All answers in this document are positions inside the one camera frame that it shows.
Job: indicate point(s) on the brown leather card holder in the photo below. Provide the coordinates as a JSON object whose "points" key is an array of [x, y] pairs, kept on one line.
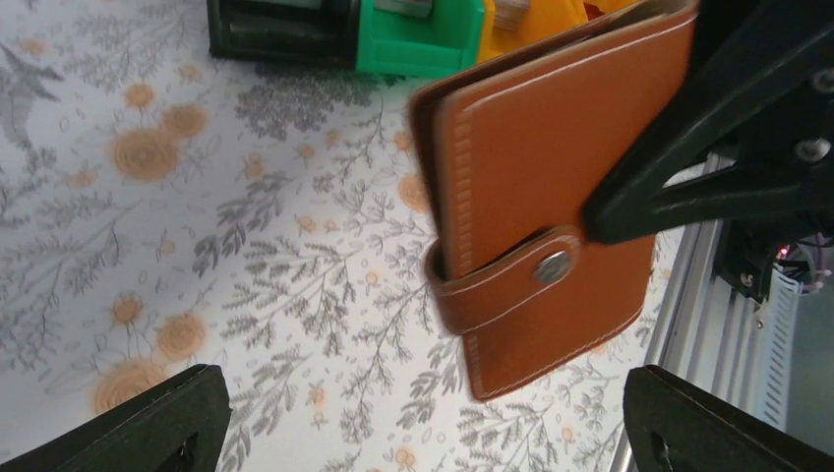
{"points": [[509, 151]]}

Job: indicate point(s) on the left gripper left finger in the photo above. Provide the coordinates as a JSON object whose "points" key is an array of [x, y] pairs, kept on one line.
{"points": [[177, 425]]}

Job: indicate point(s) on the green storage bin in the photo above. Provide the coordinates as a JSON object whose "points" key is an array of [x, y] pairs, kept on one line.
{"points": [[443, 44]]}

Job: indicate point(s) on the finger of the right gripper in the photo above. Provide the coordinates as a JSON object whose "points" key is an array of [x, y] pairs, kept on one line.
{"points": [[742, 137]]}

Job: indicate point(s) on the floral table mat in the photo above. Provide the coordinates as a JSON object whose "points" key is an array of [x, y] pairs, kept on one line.
{"points": [[161, 209]]}

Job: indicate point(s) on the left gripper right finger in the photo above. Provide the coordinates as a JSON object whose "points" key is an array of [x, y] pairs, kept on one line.
{"points": [[673, 425]]}

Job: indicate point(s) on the orange storage bin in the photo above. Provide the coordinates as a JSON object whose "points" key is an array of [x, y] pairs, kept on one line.
{"points": [[541, 20]]}

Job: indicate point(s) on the black storage bin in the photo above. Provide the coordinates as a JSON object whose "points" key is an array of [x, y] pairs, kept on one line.
{"points": [[319, 33]]}

